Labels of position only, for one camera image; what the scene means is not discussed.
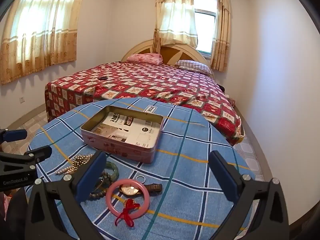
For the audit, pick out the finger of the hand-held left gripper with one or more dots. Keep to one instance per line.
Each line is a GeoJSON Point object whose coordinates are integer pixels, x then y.
{"type": "Point", "coordinates": [35, 153]}
{"type": "Point", "coordinates": [15, 135]}

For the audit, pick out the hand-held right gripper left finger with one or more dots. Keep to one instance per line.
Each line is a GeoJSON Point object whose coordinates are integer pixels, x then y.
{"type": "Point", "coordinates": [92, 176]}

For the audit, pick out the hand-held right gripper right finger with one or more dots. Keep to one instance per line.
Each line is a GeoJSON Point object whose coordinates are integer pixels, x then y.
{"type": "Point", "coordinates": [225, 180]}

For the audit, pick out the green jade bangle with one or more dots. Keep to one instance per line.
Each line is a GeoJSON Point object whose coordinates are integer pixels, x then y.
{"type": "Point", "coordinates": [114, 170]}

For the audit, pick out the pink bangle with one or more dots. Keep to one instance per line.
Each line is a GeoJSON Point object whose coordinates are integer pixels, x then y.
{"type": "Point", "coordinates": [110, 202]}

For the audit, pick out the pink tin box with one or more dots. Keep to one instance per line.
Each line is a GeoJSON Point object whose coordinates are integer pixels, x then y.
{"type": "Point", "coordinates": [120, 150]}

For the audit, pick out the thin silver bangle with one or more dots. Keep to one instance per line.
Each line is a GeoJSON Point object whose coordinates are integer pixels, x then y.
{"type": "Point", "coordinates": [100, 183]}

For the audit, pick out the blue checked tablecloth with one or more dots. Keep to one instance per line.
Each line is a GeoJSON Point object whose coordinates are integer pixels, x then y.
{"type": "Point", "coordinates": [180, 175]}

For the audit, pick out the printed paper leaflet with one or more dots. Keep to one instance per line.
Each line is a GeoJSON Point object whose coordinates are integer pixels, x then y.
{"type": "Point", "coordinates": [135, 132]}

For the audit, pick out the white cloth label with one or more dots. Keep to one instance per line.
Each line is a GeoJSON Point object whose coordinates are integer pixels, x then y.
{"type": "Point", "coordinates": [150, 109]}

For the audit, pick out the wide beige patterned curtain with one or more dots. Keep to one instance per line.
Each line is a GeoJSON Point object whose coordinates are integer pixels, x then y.
{"type": "Point", "coordinates": [37, 30]}

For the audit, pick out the red patterned bedspread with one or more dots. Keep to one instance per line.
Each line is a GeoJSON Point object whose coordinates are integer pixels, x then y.
{"type": "Point", "coordinates": [155, 80]}

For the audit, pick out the striped pillow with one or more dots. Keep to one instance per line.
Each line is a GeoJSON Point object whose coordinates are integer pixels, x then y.
{"type": "Point", "coordinates": [192, 65]}

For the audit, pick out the pink floral pillow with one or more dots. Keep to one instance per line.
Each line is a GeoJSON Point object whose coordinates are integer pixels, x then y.
{"type": "Point", "coordinates": [145, 58]}

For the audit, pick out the cream wooden headboard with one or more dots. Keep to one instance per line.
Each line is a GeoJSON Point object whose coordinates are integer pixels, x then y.
{"type": "Point", "coordinates": [175, 52]}

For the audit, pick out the narrow beige patterned curtain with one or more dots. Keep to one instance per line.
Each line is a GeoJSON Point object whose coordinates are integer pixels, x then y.
{"type": "Point", "coordinates": [221, 30]}

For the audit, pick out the window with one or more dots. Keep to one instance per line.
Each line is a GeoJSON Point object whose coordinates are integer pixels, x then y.
{"type": "Point", "coordinates": [205, 25]}

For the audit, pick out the white wall socket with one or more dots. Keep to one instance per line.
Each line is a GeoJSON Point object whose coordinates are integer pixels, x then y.
{"type": "Point", "coordinates": [22, 100]}

